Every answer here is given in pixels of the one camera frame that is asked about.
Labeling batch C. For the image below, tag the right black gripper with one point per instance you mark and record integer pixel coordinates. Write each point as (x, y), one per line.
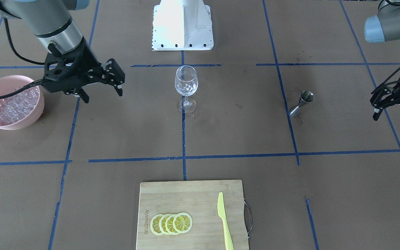
(88, 59)

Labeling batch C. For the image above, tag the yellow-green plastic knife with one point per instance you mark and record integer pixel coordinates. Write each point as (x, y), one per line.
(228, 244)

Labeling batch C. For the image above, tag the pink plastic bowl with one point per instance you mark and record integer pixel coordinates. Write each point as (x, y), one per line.
(14, 83)

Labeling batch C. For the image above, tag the steel double jigger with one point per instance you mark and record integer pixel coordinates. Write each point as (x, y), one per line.
(305, 97)

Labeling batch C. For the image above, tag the bamboo cutting board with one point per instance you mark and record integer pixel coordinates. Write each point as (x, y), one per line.
(198, 199)

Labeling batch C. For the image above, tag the clear wine glass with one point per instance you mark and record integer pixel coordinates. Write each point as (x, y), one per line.
(186, 84)

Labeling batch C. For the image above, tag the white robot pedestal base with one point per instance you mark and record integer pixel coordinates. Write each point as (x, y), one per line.
(182, 25)

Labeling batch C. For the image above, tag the pile of clear ice cubes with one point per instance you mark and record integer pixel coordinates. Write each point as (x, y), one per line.
(19, 106)

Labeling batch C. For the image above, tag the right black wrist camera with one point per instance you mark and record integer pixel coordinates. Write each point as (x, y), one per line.
(61, 73)

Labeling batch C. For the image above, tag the lemon slice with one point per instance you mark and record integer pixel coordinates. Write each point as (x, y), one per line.
(169, 225)
(182, 223)
(155, 225)
(162, 224)

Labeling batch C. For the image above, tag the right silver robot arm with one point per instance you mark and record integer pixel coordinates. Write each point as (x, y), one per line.
(51, 22)

